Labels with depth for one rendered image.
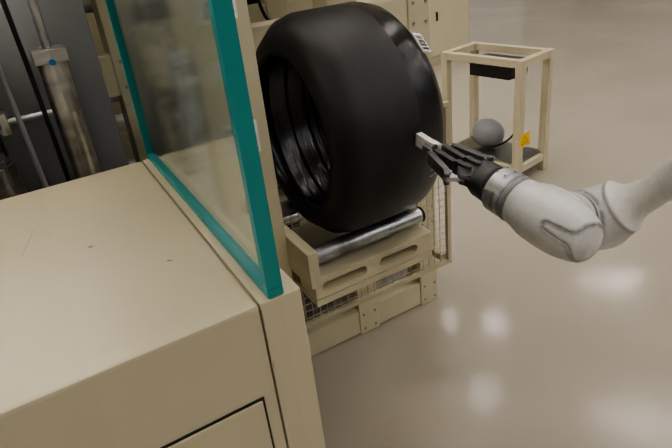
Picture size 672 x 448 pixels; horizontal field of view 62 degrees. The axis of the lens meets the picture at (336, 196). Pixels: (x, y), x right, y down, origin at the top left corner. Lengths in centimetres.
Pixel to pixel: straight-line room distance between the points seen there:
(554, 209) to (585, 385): 145
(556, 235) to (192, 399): 61
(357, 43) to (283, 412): 79
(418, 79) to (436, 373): 138
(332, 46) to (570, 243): 62
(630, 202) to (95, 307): 86
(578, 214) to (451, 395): 139
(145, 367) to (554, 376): 194
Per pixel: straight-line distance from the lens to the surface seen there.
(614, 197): 110
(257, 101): 124
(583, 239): 97
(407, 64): 126
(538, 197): 100
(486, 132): 387
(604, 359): 249
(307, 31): 127
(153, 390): 62
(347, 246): 139
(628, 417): 230
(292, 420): 73
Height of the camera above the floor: 163
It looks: 26 degrees down
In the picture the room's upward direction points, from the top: 7 degrees counter-clockwise
